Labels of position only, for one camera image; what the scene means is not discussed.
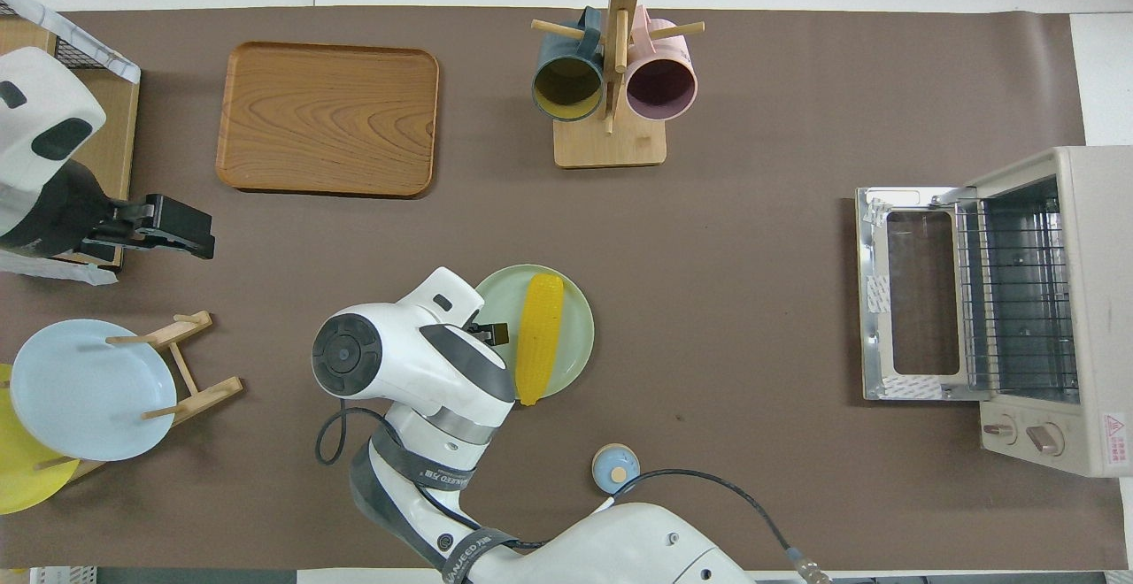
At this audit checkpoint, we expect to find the black wire rack frame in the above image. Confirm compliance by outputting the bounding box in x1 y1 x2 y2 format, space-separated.
0 0 114 72

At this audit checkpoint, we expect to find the brown table mat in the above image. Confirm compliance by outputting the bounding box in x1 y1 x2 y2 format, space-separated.
0 4 1133 572

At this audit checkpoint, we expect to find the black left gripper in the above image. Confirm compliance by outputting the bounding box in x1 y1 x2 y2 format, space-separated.
0 161 216 260

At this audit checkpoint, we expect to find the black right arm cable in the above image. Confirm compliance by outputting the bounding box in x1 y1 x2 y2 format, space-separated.
316 407 833 584

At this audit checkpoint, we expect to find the yellow plate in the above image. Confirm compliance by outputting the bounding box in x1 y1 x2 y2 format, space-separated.
0 363 81 516

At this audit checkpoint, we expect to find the small blue bell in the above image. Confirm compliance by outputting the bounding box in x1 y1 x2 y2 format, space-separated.
591 443 641 496

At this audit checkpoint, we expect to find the wooden mug rack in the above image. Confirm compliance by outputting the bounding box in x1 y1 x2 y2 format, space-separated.
531 0 706 169

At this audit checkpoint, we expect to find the yellow corn cob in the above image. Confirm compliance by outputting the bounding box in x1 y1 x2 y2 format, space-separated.
515 273 566 407

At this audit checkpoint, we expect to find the wooden serving tray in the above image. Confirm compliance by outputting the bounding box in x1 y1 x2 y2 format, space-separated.
215 42 441 200

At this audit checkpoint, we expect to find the wooden plate rack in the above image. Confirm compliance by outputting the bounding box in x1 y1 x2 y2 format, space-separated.
35 310 244 479

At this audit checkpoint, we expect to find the white checked cloth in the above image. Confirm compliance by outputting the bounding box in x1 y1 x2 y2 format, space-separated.
0 0 143 85

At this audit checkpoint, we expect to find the dark teal mug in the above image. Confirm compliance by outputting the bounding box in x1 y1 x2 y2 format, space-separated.
531 6 607 123

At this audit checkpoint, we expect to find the white toaster oven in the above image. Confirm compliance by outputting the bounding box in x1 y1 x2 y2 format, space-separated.
855 146 1133 479

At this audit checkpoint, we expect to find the pale green plate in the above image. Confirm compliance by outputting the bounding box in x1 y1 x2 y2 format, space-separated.
474 264 596 402

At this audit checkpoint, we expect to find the pink mug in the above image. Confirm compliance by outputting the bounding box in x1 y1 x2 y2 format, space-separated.
625 6 699 122

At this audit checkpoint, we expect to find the light blue plate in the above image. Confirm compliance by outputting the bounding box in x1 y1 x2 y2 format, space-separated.
9 319 178 463

